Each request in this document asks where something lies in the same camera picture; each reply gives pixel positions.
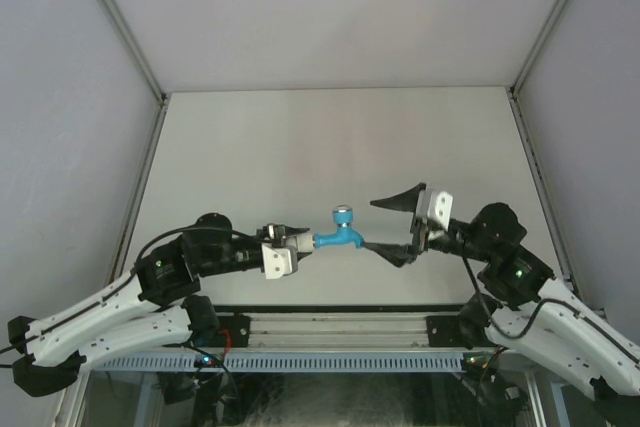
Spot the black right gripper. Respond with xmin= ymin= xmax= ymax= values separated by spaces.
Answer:
xmin=359 ymin=185 xmax=491 ymax=268

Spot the white pipe elbow fitting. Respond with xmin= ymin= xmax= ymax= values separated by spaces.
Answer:
xmin=296 ymin=232 xmax=315 ymax=253

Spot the blue water faucet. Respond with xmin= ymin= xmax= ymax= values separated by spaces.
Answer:
xmin=313 ymin=205 xmax=364 ymax=249

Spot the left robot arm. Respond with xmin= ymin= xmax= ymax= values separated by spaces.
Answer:
xmin=8 ymin=213 xmax=315 ymax=397

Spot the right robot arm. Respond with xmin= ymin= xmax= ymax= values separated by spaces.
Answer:
xmin=366 ymin=183 xmax=639 ymax=400

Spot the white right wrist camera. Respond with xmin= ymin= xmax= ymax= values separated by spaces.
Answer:
xmin=415 ymin=188 xmax=453 ymax=231

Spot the aluminium front rail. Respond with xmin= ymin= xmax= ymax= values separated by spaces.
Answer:
xmin=218 ymin=306 xmax=490 ymax=352

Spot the black left camera cable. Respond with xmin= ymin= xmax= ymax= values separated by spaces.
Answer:
xmin=0 ymin=226 xmax=261 ymax=368

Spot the black camera cable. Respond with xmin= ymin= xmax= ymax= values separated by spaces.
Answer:
xmin=459 ymin=256 xmax=571 ymax=341
xmin=0 ymin=226 xmax=261 ymax=368

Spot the black right camera cable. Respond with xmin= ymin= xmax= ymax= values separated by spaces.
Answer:
xmin=459 ymin=256 xmax=571 ymax=341

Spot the blue slotted cable duct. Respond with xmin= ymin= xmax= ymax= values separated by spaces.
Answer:
xmin=93 ymin=351 xmax=466 ymax=373

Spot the right aluminium frame post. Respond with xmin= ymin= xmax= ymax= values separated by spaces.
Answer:
xmin=508 ymin=0 xmax=572 ymax=97

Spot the aluminium frame post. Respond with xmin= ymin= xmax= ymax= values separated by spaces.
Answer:
xmin=96 ymin=0 xmax=166 ymax=105
xmin=508 ymin=0 xmax=572 ymax=97

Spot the left aluminium frame post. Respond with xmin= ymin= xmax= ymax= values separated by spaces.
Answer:
xmin=96 ymin=0 xmax=166 ymax=105

